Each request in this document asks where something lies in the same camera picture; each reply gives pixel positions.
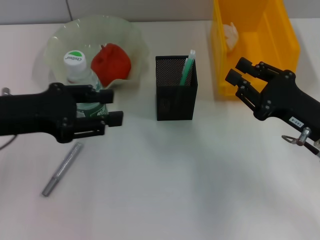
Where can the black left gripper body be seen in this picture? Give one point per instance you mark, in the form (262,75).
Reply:
(32,115)

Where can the white paper ball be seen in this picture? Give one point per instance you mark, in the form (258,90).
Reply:
(230,35)

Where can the pale green glass fruit plate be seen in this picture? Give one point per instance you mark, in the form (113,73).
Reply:
(120,32)

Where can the red-orange fruit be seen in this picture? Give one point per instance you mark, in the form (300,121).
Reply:
(112,65)

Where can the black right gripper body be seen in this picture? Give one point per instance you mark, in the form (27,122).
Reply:
(287,100)

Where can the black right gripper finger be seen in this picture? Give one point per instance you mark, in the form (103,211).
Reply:
(252,67)
(242,87)

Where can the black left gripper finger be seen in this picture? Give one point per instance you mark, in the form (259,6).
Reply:
(100,96)
(112,120)

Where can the yellow plastic bin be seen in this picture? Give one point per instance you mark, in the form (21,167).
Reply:
(262,37)

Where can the black mesh pen holder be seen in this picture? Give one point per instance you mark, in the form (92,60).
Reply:
(175,105)

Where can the grey pen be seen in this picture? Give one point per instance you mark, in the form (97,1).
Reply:
(62,170)

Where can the green utility knife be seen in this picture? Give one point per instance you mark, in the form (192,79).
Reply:
(186,72)

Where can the clear green-label water bottle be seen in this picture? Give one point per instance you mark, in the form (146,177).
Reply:
(75,65)

